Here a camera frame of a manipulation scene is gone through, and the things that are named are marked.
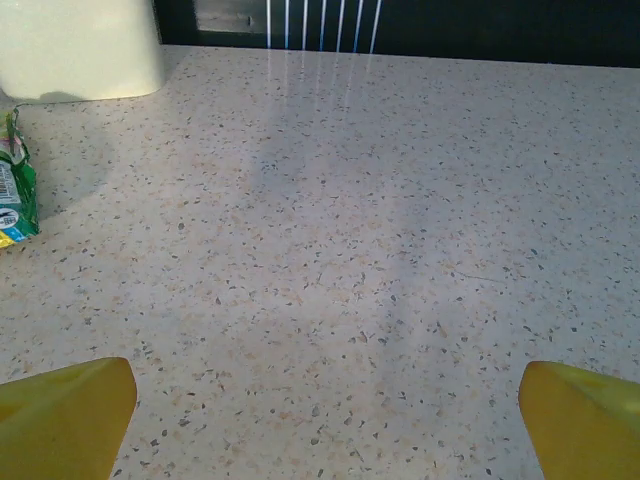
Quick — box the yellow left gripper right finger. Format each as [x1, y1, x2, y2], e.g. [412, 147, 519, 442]
[518, 360, 640, 480]

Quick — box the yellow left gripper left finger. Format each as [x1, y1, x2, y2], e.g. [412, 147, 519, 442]
[0, 356, 138, 480]

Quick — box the green snack packet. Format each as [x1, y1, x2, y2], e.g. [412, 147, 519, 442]
[0, 106, 41, 254]

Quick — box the cream knife block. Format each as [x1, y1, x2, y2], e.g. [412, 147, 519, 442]
[0, 0, 166, 102]

